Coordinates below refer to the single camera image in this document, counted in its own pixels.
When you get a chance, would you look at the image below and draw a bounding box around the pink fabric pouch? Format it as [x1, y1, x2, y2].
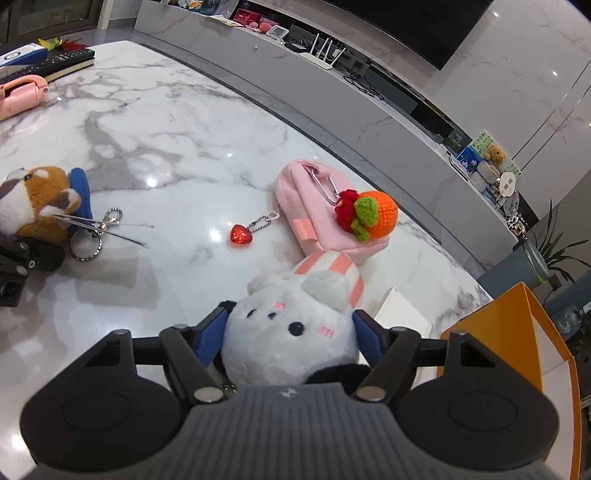
[274, 160, 392, 265]

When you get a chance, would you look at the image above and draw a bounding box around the orange crochet fruit charm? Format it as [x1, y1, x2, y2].
[335, 189, 399, 243]

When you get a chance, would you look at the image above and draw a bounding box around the red heart charm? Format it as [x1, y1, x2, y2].
[228, 211, 280, 247]

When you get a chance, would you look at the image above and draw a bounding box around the pink handheld device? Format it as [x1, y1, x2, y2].
[0, 75, 49, 121]

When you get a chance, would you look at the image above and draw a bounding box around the marble tv cabinet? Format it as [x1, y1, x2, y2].
[135, 1, 518, 267]

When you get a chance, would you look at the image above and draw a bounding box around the shiba dog plush sailor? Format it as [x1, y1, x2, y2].
[0, 166, 92, 244]

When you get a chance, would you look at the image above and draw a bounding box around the potted green plant right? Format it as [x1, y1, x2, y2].
[507, 201, 590, 289]

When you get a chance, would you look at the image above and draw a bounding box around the white black panda plush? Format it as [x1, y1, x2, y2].
[221, 251, 363, 385]

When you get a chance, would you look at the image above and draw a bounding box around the silver key ring clasp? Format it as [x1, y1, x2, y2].
[53, 207, 149, 263]

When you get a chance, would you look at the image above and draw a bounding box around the black television screen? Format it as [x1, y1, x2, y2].
[331, 0, 492, 70]

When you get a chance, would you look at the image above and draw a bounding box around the small teddy bear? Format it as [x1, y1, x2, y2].
[483, 144, 506, 166]

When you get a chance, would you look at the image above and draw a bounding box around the white box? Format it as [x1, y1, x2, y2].
[373, 287, 432, 338]

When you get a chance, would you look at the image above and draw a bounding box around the white wifi router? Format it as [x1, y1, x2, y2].
[300, 38, 346, 71]

